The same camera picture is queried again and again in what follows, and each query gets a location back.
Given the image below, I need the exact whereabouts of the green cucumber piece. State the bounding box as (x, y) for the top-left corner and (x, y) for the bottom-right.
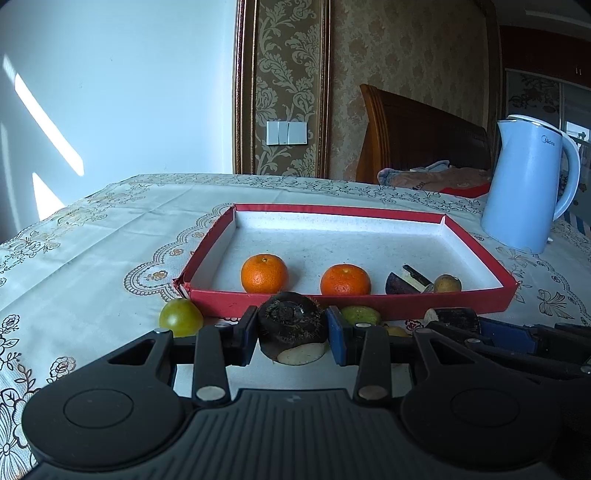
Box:
(341, 306), (381, 325)

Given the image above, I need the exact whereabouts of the dark peeled fruit chunk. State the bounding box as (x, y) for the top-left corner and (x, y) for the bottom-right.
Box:
(256, 292), (328, 366)

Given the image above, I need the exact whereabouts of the small brown longan fruit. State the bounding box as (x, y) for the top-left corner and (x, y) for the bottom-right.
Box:
(433, 274), (462, 293)

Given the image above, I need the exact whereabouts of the green tomato outside tray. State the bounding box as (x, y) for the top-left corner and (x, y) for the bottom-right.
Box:
(158, 299), (204, 338)

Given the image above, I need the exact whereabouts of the purple eggplant piece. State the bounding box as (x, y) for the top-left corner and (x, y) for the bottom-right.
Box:
(385, 264), (434, 295)

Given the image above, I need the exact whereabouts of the right orange mandarin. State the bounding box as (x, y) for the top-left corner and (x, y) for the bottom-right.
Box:
(320, 264), (372, 296)

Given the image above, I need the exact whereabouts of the orange mandarin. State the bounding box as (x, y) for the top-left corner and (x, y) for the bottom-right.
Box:
(240, 254), (288, 294)
(320, 264), (372, 296)

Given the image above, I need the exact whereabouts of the left orange mandarin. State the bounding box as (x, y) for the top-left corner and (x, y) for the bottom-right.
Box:
(240, 254), (288, 294)

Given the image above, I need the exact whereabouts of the red shallow cardboard tray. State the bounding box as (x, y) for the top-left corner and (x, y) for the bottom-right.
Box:
(173, 204), (518, 320)

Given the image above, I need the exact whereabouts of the light blue electric kettle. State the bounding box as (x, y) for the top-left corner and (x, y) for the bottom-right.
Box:
(481, 114), (581, 254)

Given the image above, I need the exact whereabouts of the folded bedding pile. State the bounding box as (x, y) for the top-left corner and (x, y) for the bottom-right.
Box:
(377, 160), (492, 198)

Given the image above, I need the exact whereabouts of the white floral tablecloth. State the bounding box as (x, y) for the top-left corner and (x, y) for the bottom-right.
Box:
(1, 174), (590, 479)

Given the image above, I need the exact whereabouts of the wardrobe with patterned door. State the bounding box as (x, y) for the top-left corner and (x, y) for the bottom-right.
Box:
(500, 25), (591, 153)

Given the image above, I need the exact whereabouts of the white wall switch panel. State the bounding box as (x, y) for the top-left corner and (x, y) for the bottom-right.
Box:
(266, 121), (308, 146)

